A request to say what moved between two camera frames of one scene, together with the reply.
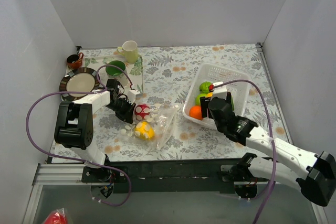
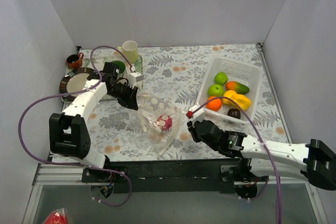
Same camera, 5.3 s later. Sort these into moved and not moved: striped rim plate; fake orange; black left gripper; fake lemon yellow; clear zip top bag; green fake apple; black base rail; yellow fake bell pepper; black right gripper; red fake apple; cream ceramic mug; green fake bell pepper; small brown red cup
Moved: fake orange; green fake apple; clear zip top bag; black right gripper; fake lemon yellow; red fake apple; yellow fake bell pepper; black left gripper; green fake bell pepper
Not moved: small brown red cup; striped rim plate; cream ceramic mug; black base rail
